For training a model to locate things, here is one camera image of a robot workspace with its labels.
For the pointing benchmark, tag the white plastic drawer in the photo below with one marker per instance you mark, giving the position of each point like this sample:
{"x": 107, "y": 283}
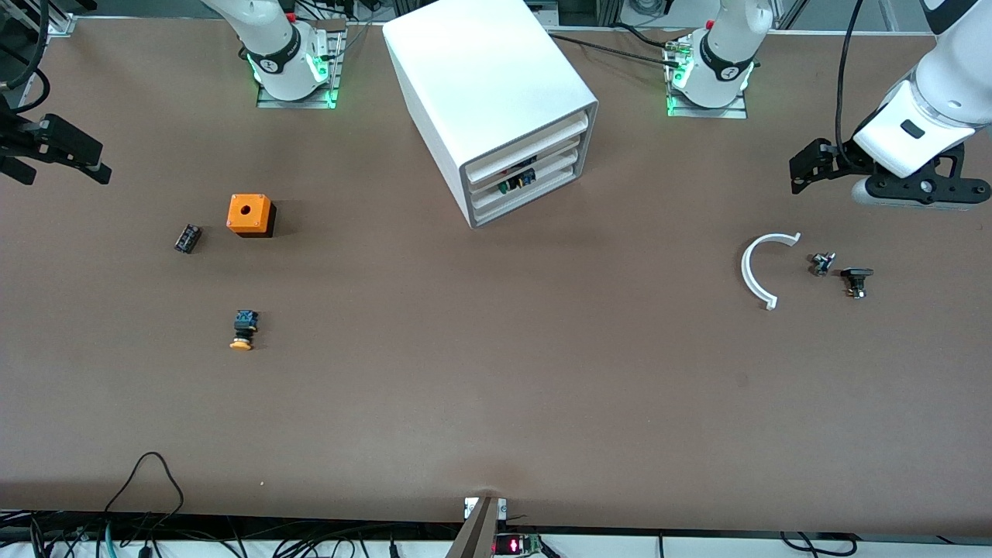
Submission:
{"x": 558, "y": 150}
{"x": 558, "y": 129}
{"x": 558, "y": 188}
{"x": 558, "y": 169}

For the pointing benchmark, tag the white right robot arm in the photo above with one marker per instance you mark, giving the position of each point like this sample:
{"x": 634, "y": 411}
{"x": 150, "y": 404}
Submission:
{"x": 279, "y": 46}

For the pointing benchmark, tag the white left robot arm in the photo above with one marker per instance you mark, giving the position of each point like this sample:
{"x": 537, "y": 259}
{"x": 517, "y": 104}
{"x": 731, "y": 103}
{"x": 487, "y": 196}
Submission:
{"x": 725, "y": 54}

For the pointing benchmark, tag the yellow mushroom push button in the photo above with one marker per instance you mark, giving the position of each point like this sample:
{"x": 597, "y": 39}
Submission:
{"x": 243, "y": 333}

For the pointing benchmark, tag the white drawer cabinet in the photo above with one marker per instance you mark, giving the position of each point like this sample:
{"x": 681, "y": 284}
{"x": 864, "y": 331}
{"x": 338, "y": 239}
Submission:
{"x": 480, "y": 70}

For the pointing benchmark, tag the small silver black component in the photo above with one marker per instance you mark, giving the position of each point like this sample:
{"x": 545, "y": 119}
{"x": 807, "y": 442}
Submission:
{"x": 821, "y": 264}

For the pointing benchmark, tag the small black mounting component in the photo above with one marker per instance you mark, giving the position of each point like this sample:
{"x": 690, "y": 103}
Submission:
{"x": 856, "y": 273}

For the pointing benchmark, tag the small black contact block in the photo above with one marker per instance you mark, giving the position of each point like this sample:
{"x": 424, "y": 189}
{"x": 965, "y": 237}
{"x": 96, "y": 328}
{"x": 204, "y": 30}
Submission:
{"x": 187, "y": 239}

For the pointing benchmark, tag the small red display device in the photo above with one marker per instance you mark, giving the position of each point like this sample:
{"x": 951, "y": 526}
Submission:
{"x": 515, "y": 545}

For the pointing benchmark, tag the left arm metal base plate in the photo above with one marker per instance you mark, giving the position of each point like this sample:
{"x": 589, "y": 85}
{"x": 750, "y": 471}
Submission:
{"x": 709, "y": 112}

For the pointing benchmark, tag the white curved plastic bracket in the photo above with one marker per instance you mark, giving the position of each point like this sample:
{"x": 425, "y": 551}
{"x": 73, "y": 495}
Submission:
{"x": 748, "y": 271}

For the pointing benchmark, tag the aluminium frame profile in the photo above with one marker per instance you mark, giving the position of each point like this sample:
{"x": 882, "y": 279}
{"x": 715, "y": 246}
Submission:
{"x": 62, "y": 25}

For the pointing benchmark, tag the orange button enclosure box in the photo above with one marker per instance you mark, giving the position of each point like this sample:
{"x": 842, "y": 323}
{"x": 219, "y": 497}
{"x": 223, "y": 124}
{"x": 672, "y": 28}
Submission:
{"x": 248, "y": 211}

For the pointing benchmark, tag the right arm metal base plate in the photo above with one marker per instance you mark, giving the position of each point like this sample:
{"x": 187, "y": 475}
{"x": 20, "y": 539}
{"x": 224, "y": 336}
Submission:
{"x": 294, "y": 103}

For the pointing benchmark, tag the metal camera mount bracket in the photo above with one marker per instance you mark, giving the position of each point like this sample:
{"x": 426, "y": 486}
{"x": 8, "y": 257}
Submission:
{"x": 479, "y": 531}

